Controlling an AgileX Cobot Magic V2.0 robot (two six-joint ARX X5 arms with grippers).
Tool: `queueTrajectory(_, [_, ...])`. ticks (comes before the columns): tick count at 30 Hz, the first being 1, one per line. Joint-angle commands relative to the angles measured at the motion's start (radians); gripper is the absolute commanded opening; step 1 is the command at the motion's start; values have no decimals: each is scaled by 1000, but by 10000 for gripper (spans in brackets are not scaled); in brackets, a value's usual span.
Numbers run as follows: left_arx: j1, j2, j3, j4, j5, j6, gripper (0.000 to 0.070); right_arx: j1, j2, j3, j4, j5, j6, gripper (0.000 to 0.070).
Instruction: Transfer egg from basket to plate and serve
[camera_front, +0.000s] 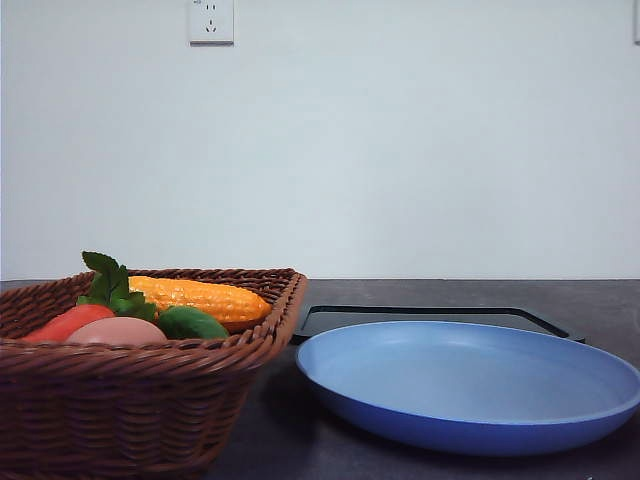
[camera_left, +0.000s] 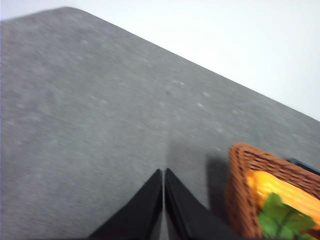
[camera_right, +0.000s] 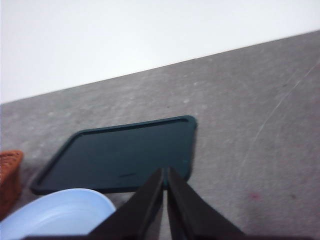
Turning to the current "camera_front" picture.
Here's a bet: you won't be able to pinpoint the red toy carrot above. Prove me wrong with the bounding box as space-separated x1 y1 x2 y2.
21 304 115 343

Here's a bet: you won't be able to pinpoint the black serving tray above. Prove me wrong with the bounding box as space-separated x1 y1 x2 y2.
291 306 586 346

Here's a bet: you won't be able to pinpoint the blue round plate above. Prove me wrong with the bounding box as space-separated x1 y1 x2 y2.
296 321 640 457

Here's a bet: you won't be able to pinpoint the green carrot leaves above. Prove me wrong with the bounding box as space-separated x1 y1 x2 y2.
77 251 157 320

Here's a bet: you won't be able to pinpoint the brown wicker basket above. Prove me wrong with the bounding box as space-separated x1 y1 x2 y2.
0 268 307 480

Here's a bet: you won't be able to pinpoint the green toy vegetable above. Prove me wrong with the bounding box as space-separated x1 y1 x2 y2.
158 306 229 338

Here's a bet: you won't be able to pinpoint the yellow toy corn cob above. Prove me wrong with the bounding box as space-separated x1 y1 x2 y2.
128 276 272 324

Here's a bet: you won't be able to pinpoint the white wall socket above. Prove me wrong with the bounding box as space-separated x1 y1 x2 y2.
189 0 234 48

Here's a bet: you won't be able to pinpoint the brown egg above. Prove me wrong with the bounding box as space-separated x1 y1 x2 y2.
66 317 169 345

